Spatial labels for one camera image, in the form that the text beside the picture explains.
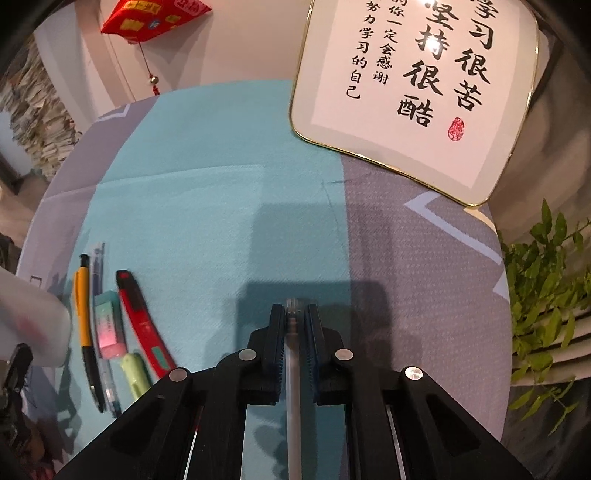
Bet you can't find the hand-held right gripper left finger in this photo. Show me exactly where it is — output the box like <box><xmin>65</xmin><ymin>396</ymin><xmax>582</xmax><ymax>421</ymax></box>
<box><xmin>55</xmin><ymin>303</ymin><xmax>284</xmax><ymax>480</ymax></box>

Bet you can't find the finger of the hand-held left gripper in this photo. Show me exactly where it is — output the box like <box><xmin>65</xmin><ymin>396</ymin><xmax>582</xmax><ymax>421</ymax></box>
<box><xmin>0</xmin><ymin>344</ymin><xmax>34</xmax><ymax>398</ymax></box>

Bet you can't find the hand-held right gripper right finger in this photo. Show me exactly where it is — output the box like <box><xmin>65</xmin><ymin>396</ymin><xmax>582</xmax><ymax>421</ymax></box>
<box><xmin>305</xmin><ymin>303</ymin><xmax>536</xmax><ymax>480</ymax></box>

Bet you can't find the white pen with clear cap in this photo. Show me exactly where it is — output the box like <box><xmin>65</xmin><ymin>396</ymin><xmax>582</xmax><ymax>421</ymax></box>
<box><xmin>284</xmin><ymin>298</ymin><xmax>305</xmax><ymax>480</ymax></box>

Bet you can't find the translucent pen holder cup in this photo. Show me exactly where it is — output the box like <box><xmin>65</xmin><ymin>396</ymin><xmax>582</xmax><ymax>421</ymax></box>
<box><xmin>0</xmin><ymin>269</ymin><xmax>72</xmax><ymax>367</ymax></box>

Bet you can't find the yellow and black pen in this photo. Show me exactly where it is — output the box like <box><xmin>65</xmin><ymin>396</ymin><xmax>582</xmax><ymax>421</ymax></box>
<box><xmin>74</xmin><ymin>254</ymin><xmax>106</xmax><ymax>413</ymax></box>

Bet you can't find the teal and pink eraser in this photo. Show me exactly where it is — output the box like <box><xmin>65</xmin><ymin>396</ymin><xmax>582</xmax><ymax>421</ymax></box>
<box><xmin>92</xmin><ymin>291</ymin><xmax>127</xmax><ymax>360</ymax></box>

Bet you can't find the green highlighter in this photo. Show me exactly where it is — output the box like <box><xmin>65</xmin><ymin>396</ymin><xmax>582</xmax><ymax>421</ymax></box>
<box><xmin>119</xmin><ymin>352</ymin><xmax>153</xmax><ymax>402</ymax></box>

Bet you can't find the clear pen with blue ink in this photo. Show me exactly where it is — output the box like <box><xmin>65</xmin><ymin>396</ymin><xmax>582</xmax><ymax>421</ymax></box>
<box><xmin>92</xmin><ymin>242</ymin><xmax>122</xmax><ymax>418</ymax></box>

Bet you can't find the red utility knife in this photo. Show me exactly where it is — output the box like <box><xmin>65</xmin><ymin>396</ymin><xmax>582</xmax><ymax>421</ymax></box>
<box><xmin>115</xmin><ymin>270</ymin><xmax>177</xmax><ymax>380</ymax></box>

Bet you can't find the tall stack of papers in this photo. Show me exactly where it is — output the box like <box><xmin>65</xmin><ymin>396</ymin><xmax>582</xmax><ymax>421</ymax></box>
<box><xmin>0</xmin><ymin>44</ymin><xmax>81</xmax><ymax>178</ymax></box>

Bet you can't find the green leafy plant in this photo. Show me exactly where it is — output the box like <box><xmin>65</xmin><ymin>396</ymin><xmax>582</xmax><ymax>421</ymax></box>
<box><xmin>501</xmin><ymin>198</ymin><xmax>591</xmax><ymax>435</ymax></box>

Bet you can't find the grey pleated curtain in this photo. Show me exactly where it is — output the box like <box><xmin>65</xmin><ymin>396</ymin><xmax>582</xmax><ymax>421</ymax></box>
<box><xmin>512</xmin><ymin>305</ymin><xmax>591</xmax><ymax>385</ymax></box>

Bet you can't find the framed calligraphy sign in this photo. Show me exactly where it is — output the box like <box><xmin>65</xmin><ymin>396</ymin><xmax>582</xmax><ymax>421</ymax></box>
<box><xmin>288</xmin><ymin>0</ymin><xmax>541</xmax><ymax>207</ymax></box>

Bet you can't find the red pyramid hanging ornament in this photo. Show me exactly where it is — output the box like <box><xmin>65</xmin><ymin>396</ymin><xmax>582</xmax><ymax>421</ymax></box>
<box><xmin>100</xmin><ymin>0</ymin><xmax>214</xmax><ymax>96</ymax></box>

